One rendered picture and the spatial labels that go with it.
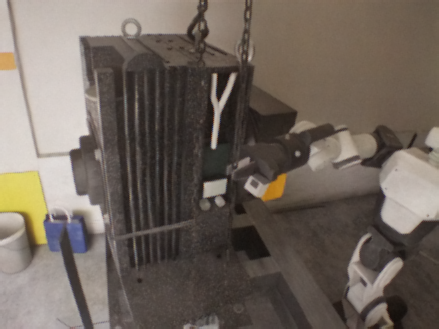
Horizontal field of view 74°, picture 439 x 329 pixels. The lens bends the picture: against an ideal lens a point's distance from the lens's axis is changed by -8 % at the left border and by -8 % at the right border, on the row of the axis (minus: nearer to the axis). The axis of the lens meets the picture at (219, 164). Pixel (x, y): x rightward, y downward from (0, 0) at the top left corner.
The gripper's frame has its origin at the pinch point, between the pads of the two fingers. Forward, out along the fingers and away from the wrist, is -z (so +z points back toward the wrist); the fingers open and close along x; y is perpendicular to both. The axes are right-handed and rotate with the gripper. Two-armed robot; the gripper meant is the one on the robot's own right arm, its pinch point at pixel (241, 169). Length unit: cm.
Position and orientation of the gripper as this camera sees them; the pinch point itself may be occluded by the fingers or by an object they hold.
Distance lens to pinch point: 68.8
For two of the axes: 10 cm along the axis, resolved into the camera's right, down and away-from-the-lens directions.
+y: 0.5, -8.5, -5.2
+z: 8.1, -2.7, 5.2
